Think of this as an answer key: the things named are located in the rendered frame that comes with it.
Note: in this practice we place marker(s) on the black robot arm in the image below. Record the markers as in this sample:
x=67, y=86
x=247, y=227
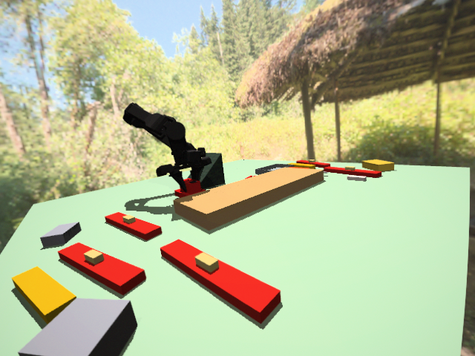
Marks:
x=165, y=128

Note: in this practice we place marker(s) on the yellow rectangular block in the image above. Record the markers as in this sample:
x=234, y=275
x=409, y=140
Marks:
x=378, y=165
x=43, y=293
x=298, y=165

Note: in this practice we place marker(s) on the small white rectangular block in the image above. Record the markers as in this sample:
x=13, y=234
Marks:
x=359, y=178

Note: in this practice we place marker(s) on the tan rectangular panel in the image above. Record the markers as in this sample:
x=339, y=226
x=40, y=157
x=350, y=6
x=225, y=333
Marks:
x=217, y=206

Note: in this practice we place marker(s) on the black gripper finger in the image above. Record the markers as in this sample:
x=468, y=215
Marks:
x=195, y=173
x=178, y=177

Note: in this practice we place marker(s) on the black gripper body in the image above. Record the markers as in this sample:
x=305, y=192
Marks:
x=169, y=168

